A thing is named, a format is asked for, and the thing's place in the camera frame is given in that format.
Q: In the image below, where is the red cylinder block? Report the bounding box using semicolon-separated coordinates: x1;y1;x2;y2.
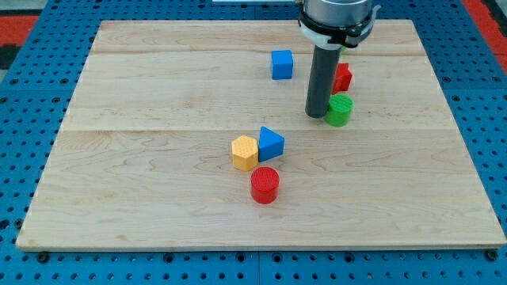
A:
250;166;280;204

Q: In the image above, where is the wooden board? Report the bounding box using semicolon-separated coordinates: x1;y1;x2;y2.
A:
17;20;506;252

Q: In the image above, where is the blue triangle block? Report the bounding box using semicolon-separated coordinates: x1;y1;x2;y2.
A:
258;127;285;162

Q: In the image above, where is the green cylinder block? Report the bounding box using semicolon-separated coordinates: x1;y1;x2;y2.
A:
325;94;354;127

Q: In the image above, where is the black white tool flange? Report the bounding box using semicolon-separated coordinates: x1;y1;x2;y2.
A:
298;4;381;50

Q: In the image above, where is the yellow hexagon block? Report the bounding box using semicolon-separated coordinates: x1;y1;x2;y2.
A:
231;135;258;171

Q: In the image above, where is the red star block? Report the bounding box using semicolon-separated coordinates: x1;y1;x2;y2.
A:
331;63;353;95

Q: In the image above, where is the blue cube block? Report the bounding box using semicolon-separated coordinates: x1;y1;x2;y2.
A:
271;50;293;80

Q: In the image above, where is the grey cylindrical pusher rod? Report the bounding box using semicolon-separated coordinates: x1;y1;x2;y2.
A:
305;46;341;119

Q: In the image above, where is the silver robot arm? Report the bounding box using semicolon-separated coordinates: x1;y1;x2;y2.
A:
298;0;381;119

